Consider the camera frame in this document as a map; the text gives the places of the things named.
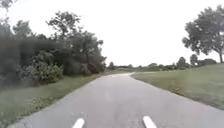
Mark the wood of trees and bushes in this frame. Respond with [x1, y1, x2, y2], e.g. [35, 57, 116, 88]
[0, 0, 108, 89]

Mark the open grass field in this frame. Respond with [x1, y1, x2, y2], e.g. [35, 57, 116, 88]
[130, 63, 224, 111]

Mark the large lone tree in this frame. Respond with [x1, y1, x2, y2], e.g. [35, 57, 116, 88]
[181, 4, 224, 64]

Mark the grey asphalt path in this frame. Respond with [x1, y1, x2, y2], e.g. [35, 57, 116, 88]
[6, 72, 224, 128]

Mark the distant row of trees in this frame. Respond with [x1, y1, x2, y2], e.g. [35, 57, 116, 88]
[107, 53, 218, 72]

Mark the grass verge beside wood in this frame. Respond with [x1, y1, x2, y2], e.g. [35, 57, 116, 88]
[0, 69, 133, 128]

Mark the robot's own part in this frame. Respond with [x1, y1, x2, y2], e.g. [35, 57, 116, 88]
[142, 115, 157, 128]
[72, 117, 86, 128]

